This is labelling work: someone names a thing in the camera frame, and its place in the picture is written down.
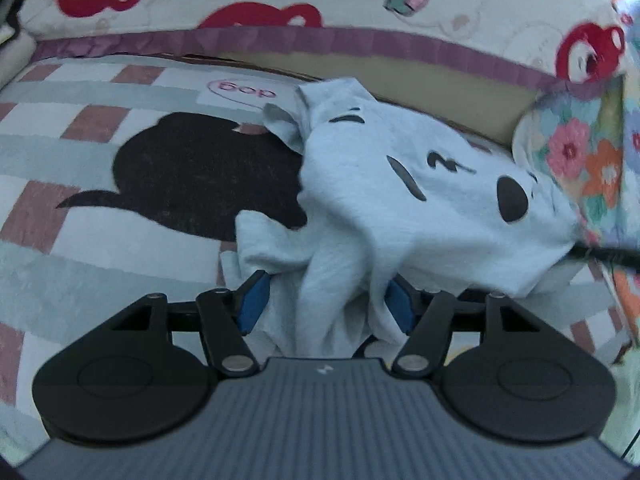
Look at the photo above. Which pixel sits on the stack of folded clothes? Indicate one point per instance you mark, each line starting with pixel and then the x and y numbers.
pixel 17 46

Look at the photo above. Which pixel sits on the red bear print bedsheet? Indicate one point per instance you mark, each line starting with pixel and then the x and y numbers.
pixel 578 41

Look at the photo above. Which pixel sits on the floral patchwork quilt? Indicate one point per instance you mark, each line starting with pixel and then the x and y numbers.
pixel 591 148

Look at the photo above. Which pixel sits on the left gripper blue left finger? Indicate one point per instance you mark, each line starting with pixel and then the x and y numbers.
pixel 227 316

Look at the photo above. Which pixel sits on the checked happy dog rug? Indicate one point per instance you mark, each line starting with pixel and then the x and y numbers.
pixel 124 176

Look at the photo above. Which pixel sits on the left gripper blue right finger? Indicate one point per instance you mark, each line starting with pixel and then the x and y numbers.
pixel 426 319

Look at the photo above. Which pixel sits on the light grey printed t-shirt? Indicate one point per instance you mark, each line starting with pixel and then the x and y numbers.
pixel 388 192

